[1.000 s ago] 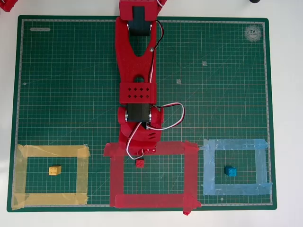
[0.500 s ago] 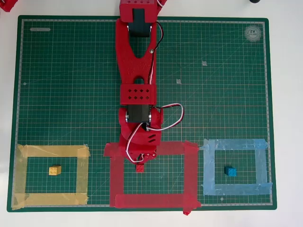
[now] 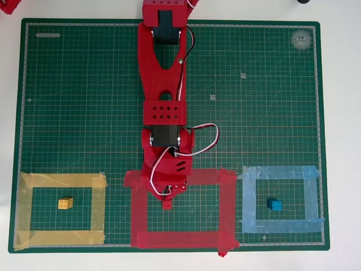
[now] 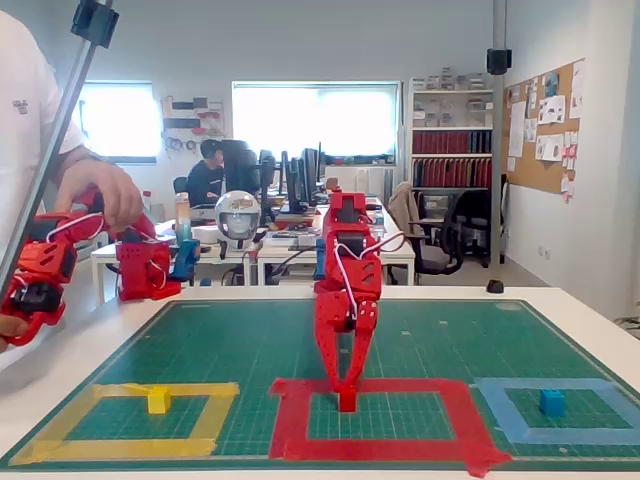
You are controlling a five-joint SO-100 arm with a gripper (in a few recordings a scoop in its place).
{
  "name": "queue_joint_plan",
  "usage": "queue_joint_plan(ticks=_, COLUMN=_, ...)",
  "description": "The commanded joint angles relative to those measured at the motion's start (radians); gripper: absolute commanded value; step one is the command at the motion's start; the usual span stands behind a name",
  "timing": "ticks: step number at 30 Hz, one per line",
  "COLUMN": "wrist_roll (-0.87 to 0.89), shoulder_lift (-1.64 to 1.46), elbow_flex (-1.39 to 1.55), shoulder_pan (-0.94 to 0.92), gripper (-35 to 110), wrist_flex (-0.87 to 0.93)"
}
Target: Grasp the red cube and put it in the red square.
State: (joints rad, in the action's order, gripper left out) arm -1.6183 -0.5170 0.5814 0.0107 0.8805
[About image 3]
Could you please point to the red toy brick cube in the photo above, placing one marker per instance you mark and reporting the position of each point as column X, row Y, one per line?
column 167, row 204

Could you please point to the red robot arm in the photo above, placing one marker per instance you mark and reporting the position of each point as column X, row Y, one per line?
column 155, row 79

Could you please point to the small black knob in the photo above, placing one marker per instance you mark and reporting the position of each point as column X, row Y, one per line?
column 303, row 1

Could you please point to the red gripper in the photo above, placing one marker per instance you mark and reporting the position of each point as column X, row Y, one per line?
column 178, row 189

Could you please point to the green cutting mat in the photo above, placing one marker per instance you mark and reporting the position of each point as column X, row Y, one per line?
column 84, row 113

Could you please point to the red tape square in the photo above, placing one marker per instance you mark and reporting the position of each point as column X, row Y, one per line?
column 139, row 211

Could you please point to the red leader arm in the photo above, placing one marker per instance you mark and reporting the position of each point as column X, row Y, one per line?
column 9, row 7

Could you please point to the yellow toy brick cube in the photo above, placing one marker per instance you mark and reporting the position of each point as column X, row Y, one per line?
column 65, row 203

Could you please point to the blue tape square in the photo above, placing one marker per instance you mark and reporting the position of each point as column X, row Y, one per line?
column 282, row 172

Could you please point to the yellow tape square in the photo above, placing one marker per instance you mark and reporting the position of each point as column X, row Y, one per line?
column 56, row 180

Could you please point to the blue toy brick cube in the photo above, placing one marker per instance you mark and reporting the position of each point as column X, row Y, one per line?
column 274, row 204

